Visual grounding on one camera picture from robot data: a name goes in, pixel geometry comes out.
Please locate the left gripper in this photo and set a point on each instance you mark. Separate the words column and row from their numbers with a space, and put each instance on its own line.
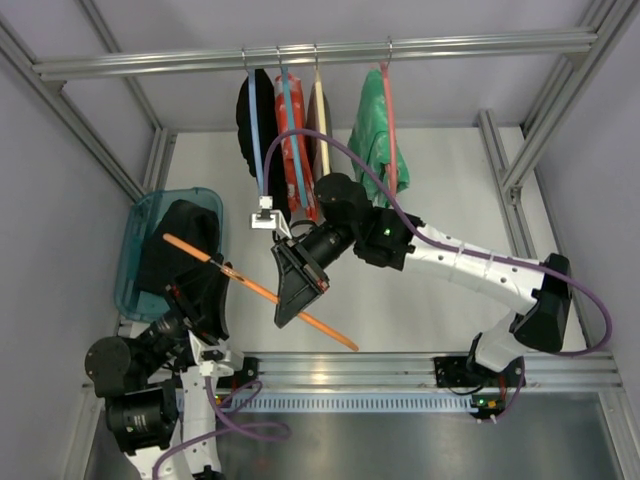
column 189, row 307

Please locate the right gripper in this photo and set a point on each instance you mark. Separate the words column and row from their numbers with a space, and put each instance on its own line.
column 304, row 263

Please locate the orange clothes hanger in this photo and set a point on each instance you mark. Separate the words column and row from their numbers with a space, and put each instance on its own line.
column 258, row 289

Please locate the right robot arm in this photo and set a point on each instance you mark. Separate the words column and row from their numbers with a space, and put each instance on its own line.
column 535, row 292

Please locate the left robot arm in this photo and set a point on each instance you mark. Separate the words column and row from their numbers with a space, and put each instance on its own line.
column 157, row 387

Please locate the pink clothes hanger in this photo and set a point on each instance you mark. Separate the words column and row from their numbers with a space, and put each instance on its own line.
column 392, row 167

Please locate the light blue clothes hanger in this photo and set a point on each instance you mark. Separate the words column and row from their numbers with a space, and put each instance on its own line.
column 254, row 123

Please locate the red patterned garment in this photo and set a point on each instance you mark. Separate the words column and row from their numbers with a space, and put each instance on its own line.
column 291, row 189

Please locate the teal plastic bin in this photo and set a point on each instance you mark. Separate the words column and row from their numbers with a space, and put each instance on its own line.
column 148, row 263

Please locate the green garment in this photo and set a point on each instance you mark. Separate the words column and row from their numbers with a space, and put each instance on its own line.
column 370, row 139

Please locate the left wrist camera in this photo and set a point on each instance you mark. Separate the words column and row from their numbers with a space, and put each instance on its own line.
column 219, row 360

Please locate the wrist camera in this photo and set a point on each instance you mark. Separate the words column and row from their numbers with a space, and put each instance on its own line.
column 219, row 360
column 267, row 217

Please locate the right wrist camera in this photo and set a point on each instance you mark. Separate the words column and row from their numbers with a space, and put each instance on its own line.
column 267, row 217

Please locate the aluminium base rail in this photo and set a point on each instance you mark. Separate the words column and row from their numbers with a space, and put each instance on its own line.
column 369, row 372

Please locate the grey brown garment with drawstring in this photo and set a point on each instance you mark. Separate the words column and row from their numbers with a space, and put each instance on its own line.
column 312, row 143

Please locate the slotted cable duct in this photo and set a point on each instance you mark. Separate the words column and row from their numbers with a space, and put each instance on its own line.
column 271, row 402

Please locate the left aluminium frame post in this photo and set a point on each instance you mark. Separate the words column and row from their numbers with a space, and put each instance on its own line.
column 113, row 120

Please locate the aluminium hanging rail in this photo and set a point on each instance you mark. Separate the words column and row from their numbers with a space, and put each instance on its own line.
column 121, row 65

